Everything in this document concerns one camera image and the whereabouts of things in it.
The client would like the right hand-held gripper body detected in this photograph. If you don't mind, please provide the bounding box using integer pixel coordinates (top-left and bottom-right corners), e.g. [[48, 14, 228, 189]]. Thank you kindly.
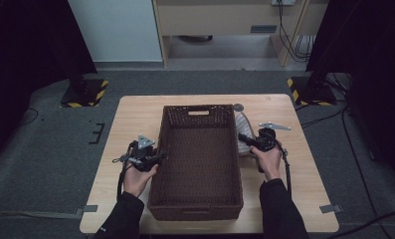
[[254, 120, 293, 154]]

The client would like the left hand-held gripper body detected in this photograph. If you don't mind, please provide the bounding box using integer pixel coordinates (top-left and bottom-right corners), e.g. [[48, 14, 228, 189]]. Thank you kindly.
[[111, 133, 159, 173]]

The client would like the brown woven basket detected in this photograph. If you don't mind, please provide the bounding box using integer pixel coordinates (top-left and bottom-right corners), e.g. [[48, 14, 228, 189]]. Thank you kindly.
[[147, 104, 245, 222]]

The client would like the person's right hand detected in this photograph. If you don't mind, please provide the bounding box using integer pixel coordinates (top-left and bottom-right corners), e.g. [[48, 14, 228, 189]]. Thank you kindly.
[[249, 140, 284, 182]]

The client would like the person's left hand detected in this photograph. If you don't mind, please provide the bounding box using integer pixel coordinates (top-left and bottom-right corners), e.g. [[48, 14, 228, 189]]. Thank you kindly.
[[122, 161, 160, 199]]

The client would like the black yellow-striped stand base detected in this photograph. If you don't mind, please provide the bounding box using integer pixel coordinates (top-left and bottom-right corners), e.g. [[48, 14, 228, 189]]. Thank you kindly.
[[59, 73, 109, 109], [287, 76, 338, 108]]

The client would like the grey tape strip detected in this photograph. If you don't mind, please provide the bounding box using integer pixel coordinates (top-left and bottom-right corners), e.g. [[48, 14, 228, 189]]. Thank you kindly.
[[75, 204, 99, 217], [318, 203, 344, 214]]

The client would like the grey desk vent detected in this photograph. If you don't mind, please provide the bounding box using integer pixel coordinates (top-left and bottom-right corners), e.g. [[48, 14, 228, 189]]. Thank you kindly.
[[250, 24, 279, 35]]

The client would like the light wooden desk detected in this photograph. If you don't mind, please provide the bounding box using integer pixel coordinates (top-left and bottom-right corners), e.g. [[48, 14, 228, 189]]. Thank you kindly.
[[151, 0, 329, 69]]

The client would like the white panel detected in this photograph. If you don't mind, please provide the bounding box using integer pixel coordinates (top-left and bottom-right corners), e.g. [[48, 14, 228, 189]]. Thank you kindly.
[[68, 0, 163, 64]]

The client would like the black curtain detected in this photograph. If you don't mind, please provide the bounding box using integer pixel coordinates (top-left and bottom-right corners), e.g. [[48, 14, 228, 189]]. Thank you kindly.
[[304, 0, 395, 188], [0, 0, 99, 168]]

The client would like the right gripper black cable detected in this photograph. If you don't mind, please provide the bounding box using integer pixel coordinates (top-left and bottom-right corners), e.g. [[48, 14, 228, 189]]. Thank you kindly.
[[277, 140, 293, 195]]

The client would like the long black floor cable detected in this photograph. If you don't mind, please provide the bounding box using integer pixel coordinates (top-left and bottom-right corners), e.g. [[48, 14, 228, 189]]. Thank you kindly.
[[341, 105, 385, 239]]

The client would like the bundle of black cables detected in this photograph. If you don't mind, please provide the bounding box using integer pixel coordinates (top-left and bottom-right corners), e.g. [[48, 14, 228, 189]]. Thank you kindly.
[[277, 0, 317, 64]]

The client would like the thin black floor cable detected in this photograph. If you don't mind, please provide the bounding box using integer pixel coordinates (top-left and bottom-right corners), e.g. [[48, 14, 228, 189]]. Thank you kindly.
[[13, 107, 40, 129]]

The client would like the thick black floor cable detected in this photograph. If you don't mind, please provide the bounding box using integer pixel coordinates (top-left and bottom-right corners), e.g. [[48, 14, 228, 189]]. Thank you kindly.
[[327, 210, 395, 239]]

